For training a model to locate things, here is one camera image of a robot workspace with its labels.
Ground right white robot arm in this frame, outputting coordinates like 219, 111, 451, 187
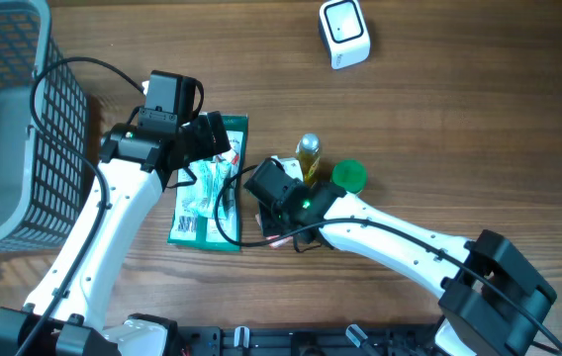
244, 159, 562, 355

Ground white barcode scanner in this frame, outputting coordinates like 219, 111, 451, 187
319, 0, 371, 70

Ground right black camera cable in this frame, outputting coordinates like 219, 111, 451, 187
211, 162, 562, 356

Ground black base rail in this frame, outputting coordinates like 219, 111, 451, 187
179, 324, 444, 356

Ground pale green wipes pack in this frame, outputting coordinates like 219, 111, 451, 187
188, 161, 232, 219

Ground green lid jar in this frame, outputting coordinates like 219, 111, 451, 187
330, 159, 368, 195

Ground green glove package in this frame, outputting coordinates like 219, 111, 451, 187
167, 115, 248, 251

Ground grey plastic mesh basket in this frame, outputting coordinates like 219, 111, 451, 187
0, 0, 89, 252

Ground yellow oil bottle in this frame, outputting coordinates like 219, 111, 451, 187
296, 133, 321, 186

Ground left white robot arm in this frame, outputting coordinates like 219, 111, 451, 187
0, 70, 231, 355

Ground red tissue pack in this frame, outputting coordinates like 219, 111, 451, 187
255, 214, 293, 249

